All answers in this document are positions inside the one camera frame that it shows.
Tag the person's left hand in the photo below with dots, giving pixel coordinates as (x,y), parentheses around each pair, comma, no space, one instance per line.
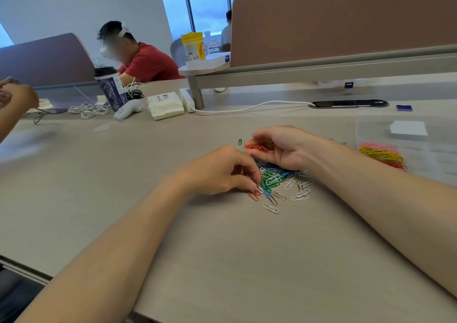
(210,172)

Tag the person's right hand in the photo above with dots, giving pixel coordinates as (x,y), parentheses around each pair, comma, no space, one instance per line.
(292,147)

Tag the person's right thumb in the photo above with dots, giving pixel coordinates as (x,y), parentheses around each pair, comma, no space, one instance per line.
(264,135)

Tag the person's left thumb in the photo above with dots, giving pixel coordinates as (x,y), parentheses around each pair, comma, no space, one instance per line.
(246,182)

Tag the bunch of red paper clips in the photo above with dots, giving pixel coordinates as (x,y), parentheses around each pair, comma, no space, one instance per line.
(257,148)

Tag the single red paper clip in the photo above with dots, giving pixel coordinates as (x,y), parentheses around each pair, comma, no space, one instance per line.
(254,195)

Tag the person's left forearm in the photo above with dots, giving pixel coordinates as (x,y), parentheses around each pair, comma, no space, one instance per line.
(114,258)

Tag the another person's forearm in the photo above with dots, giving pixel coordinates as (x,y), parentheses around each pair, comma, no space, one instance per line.
(9,121)

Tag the person's right forearm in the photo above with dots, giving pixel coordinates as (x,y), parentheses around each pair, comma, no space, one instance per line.
(385,208)

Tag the pile of mixed paper clips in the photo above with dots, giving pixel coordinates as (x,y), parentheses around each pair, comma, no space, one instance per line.
(276,183)

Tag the white power adapter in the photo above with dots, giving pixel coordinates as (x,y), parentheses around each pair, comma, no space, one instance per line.
(187,99)

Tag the white desk shelf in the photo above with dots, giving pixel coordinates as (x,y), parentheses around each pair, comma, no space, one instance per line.
(205,68)

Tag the white tissue packet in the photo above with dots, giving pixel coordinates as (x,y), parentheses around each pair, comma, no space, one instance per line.
(165,105)

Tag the yellow lidded canister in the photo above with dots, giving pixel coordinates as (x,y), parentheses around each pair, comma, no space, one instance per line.
(193,46)

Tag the heap of pink yellow clips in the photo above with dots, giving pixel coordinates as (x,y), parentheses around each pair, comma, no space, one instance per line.
(382,154)

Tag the grey office chair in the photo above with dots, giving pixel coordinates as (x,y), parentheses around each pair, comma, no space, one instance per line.
(177,52)

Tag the large brown desk divider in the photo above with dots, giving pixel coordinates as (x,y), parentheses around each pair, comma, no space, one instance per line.
(342,22)

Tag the white handheld controller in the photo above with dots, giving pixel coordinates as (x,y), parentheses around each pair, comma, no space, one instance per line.
(127,110)

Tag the window with dark frames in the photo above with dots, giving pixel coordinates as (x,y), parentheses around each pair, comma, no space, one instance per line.
(210,4)

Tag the small blue block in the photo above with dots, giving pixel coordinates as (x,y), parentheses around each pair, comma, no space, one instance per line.
(404,107)

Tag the clear plastic bag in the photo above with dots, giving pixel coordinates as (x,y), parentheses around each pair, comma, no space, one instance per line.
(101,127)

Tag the purple patterned cup black lid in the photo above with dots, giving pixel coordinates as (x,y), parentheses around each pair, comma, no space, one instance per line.
(111,89)

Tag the clear plastic storage box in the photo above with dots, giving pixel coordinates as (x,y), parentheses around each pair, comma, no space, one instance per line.
(428,147)

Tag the small mauve desk divider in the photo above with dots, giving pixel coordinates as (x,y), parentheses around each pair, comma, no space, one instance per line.
(46,65)

